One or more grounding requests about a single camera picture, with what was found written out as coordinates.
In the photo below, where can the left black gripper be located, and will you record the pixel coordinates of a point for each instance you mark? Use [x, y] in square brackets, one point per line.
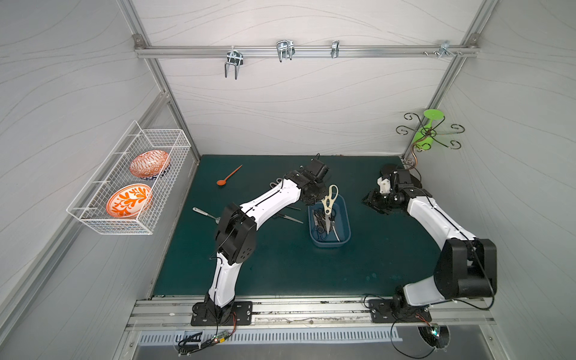
[322, 191]

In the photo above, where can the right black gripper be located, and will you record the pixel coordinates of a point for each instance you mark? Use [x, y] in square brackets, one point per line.
[376, 198]

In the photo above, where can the cream handled kitchen scissors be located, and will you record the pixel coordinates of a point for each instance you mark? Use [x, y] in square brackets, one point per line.
[328, 202]

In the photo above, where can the blue plastic storage box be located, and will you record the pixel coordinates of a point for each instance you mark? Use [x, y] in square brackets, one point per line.
[339, 232]

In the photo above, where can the black handled large scissors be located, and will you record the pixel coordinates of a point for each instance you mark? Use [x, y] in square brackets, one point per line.
[335, 233]

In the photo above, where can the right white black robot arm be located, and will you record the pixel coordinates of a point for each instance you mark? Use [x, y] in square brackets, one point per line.
[467, 265]

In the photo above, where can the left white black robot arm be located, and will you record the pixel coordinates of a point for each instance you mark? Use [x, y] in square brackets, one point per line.
[236, 235]

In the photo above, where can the black scissors lower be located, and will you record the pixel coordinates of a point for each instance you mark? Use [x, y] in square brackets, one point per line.
[287, 217]

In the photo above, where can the black metal cup tree stand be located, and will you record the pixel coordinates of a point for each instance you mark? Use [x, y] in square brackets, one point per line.
[410, 160]

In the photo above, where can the green plastic cup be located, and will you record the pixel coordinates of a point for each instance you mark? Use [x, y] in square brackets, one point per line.
[424, 137]

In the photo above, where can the orange plastic spoon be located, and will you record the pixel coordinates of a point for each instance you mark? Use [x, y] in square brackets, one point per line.
[223, 182]

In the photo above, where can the metal hook middle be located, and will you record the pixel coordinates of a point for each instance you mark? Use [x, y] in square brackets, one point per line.
[285, 50]

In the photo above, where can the metal hook small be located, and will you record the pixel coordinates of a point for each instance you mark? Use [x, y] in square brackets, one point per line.
[335, 48]

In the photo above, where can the metal hook left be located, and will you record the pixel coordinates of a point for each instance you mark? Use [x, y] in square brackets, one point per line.
[234, 60]

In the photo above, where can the metal hook right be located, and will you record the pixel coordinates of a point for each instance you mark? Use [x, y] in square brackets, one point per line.
[443, 51]

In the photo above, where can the orange patterned bowl upper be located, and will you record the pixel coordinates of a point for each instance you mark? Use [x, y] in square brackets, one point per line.
[150, 165]

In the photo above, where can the orange patterned bowl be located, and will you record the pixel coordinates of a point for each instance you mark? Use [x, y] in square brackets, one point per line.
[150, 165]
[129, 201]

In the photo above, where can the orange patterned bowl lower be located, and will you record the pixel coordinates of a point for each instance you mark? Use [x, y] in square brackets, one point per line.
[129, 201]

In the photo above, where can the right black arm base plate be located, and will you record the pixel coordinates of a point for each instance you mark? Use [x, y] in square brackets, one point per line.
[388, 311]

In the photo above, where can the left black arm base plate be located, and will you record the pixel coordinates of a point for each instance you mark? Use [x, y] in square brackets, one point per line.
[207, 313]

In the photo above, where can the white wire basket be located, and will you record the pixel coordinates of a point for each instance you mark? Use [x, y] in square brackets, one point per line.
[89, 206]

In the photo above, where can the white perforated cable duct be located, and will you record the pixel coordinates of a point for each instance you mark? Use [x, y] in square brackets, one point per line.
[351, 335]

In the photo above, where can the aluminium front rail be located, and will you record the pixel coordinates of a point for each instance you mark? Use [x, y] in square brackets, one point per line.
[175, 313]

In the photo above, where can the aluminium rail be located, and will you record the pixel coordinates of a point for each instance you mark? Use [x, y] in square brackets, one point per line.
[301, 52]
[175, 313]

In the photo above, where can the aluminium top rail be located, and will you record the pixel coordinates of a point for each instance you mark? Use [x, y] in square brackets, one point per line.
[301, 52]

